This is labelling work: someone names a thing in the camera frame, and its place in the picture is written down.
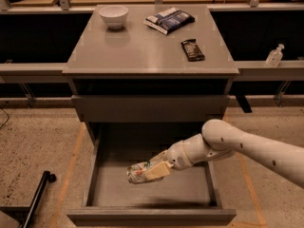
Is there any closed grey top drawer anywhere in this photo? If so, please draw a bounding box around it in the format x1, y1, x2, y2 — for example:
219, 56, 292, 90
71, 95, 229, 123

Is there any blue white chip bag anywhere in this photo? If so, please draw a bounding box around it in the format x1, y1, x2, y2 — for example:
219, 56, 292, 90
143, 7, 195, 35

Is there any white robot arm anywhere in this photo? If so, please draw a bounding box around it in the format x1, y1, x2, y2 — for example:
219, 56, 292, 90
144, 120, 304, 188

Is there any grey drawer cabinet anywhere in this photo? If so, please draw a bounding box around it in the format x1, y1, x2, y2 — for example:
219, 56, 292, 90
61, 4, 240, 144

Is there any dark brown snack bar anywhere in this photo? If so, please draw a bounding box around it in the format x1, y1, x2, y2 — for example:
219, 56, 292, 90
180, 39, 205, 62

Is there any clear sanitizer bottle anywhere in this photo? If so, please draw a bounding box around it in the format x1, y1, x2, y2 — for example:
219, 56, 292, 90
266, 44, 285, 67

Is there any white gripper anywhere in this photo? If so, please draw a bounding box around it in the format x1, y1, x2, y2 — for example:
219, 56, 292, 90
145, 141, 193, 181

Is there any open grey middle drawer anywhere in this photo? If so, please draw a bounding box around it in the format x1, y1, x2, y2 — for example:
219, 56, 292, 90
67, 123, 236, 227

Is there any black cable on floor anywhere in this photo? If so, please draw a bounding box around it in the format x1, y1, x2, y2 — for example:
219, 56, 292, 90
0, 107, 10, 130

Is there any white ceramic bowl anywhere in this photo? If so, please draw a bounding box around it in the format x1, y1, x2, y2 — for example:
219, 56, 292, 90
99, 5, 128, 29

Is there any black chair leg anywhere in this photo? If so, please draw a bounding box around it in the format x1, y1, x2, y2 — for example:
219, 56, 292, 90
21, 171, 56, 228

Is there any grey metal shelf rail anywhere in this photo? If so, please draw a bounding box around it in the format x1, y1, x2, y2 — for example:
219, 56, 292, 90
0, 63, 67, 84

